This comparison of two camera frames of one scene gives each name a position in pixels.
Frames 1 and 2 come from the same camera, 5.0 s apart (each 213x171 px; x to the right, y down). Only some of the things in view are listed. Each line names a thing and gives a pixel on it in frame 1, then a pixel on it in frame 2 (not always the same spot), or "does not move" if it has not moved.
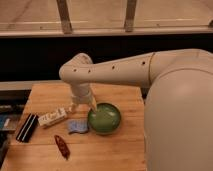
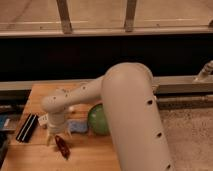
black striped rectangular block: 27,128 does not move
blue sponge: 80,125 does not move
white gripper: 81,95 → 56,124
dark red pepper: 62,146 does not move
